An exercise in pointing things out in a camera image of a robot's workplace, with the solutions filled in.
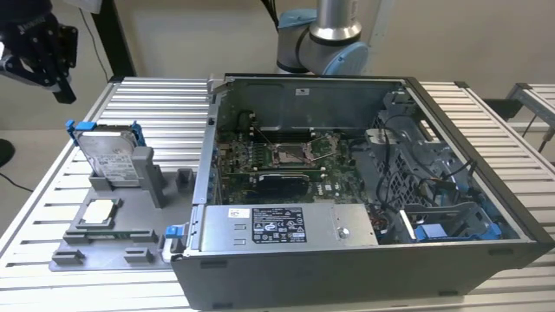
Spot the grey parts rack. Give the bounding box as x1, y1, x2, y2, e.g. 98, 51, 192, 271
48, 146, 198, 272

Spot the thin black wall cable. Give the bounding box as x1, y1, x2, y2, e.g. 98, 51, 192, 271
73, 9, 112, 84

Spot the hard disk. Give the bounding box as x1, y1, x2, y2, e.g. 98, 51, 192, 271
64, 119, 146, 189

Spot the black graphics card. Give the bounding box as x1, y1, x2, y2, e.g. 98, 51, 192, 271
254, 174, 310, 198

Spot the metal slat side table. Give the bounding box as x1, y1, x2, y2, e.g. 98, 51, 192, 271
504, 83, 555, 153

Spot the black data wire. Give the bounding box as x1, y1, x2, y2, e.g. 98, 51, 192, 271
372, 115, 435, 212

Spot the black floor cable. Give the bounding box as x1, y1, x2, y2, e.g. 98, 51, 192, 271
0, 172, 33, 192

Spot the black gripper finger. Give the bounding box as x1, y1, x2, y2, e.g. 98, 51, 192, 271
0, 55, 65, 104
54, 25, 78, 104

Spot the blue disk carrier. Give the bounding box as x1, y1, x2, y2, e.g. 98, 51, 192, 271
413, 222, 504, 243

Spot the silver power supply unit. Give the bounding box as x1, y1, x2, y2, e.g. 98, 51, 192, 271
198, 203, 377, 253

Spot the CPU socket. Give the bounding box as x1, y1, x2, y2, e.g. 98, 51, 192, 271
270, 142, 310, 168

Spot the dark grey PC case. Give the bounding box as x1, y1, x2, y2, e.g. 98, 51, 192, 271
170, 71, 555, 311

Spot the black RAM slot row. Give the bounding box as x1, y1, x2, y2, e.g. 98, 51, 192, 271
249, 126, 316, 140
252, 165, 326, 174

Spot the grey metal disk bay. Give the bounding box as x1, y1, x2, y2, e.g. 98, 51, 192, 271
396, 201, 507, 244

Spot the black square block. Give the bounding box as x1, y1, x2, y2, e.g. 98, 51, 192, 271
481, 97, 521, 123

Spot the black vertical post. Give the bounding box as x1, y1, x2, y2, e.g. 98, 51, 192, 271
88, 0, 137, 77

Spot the silver CPU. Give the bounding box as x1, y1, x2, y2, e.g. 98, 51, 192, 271
81, 200, 117, 225

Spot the black cable bundle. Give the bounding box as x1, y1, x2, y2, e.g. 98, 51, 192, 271
258, 0, 282, 25

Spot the yellow red power wire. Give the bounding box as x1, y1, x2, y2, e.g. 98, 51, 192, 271
419, 175, 457, 192

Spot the thin metal locking lever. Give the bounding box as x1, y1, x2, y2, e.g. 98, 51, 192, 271
252, 124, 281, 153

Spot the green motherboard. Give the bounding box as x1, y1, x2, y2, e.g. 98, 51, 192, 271
214, 129, 369, 207

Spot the black round base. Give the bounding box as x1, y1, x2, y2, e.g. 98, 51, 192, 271
0, 138, 16, 168

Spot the metal socket cover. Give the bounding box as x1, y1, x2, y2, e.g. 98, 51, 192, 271
305, 133, 344, 163

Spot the blue case latch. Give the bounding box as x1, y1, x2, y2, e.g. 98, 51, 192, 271
164, 225, 186, 241

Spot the coloured supply wire bundle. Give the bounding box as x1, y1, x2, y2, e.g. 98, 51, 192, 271
370, 207, 393, 235

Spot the perforated metal drive cage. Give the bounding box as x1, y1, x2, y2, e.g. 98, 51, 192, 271
362, 110, 477, 209

